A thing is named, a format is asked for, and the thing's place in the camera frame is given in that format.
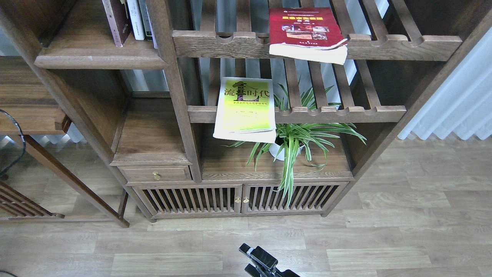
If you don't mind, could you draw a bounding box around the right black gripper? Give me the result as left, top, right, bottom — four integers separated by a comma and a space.
239, 243, 300, 277

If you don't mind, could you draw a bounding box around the dark maroon cover book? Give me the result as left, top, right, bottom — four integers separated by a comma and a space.
102, 0, 131, 47

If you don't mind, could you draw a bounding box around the green spider plant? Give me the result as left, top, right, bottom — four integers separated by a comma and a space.
233, 94, 366, 204

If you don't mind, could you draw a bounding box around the yellow green cover book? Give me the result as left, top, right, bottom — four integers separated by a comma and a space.
213, 77, 276, 143

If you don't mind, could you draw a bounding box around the dark wooden bookshelf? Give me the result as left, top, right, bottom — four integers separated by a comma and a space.
1, 0, 491, 221

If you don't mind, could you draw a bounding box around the red cover book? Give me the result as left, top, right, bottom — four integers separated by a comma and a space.
269, 7, 348, 65

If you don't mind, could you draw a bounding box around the pale purple upright book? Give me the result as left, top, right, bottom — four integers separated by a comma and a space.
145, 0, 158, 49

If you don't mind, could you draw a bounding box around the white curtain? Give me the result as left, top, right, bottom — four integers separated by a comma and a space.
398, 30, 492, 140

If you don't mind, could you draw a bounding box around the dark upright book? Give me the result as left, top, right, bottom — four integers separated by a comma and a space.
138, 0, 153, 40

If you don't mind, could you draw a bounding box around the white upright book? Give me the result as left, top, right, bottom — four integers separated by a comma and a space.
126, 0, 146, 40

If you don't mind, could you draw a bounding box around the black cable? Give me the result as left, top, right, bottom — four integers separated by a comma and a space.
0, 109, 27, 177

